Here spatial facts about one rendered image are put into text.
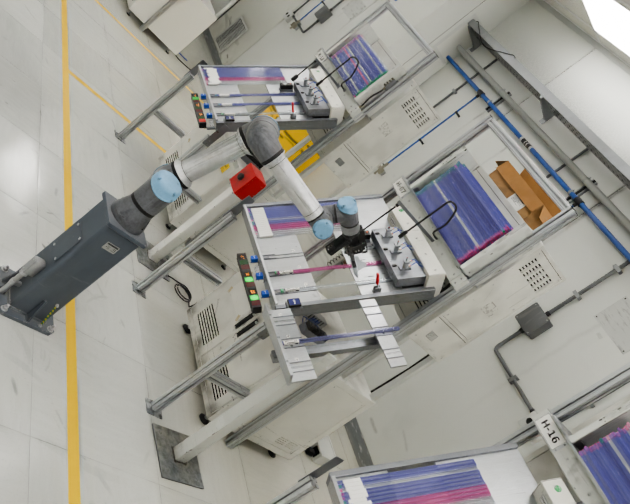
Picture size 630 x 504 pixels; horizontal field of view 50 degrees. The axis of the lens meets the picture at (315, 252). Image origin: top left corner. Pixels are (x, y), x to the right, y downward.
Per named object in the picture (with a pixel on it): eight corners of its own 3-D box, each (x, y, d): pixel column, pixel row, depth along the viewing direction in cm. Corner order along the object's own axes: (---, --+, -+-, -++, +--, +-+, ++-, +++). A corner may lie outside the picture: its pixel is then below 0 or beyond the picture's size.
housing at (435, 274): (422, 298, 300) (429, 275, 291) (384, 229, 335) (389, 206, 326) (438, 296, 302) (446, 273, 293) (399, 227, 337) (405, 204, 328)
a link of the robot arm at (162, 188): (129, 195, 243) (157, 172, 240) (139, 184, 255) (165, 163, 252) (153, 220, 246) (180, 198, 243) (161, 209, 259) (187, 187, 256)
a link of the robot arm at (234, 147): (139, 181, 253) (268, 114, 244) (148, 170, 267) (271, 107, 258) (156, 208, 257) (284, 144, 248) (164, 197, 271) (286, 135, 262)
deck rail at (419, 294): (275, 319, 279) (276, 308, 275) (273, 315, 281) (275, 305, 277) (432, 299, 299) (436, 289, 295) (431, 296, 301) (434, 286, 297)
